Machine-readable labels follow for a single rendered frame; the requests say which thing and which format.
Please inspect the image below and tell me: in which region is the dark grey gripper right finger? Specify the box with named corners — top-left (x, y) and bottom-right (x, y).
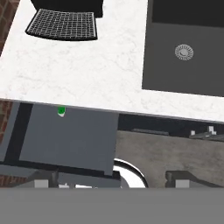
top-left (164, 170), bottom-right (224, 189)

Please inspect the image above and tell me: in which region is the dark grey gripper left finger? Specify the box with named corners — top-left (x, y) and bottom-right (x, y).
top-left (13, 169), bottom-right (60, 189)

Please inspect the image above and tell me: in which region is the grey open drawer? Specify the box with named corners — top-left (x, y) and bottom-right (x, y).
top-left (0, 101), bottom-right (123, 189)

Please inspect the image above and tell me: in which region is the white and black round object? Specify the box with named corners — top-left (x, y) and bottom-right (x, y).
top-left (112, 157), bottom-right (150, 189)

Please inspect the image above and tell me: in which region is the dark grey sink basin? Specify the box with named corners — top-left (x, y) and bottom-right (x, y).
top-left (141, 0), bottom-right (224, 98)

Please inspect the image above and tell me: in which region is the round silver sink drain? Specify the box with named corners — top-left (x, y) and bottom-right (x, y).
top-left (174, 43), bottom-right (195, 62)

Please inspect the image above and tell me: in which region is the black coffee machine with grid tray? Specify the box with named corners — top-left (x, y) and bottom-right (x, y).
top-left (24, 0), bottom-right (105, 42)

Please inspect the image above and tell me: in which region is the dark grey cabinet handle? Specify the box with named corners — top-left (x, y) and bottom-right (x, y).
top-left (130, 127), bottom-right (171, 137)

